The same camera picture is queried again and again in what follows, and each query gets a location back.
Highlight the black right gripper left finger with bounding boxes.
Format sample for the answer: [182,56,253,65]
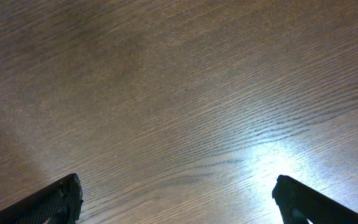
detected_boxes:
[0,173,83,224]

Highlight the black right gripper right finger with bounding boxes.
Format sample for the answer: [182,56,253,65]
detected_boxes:
[272,175,358,224]

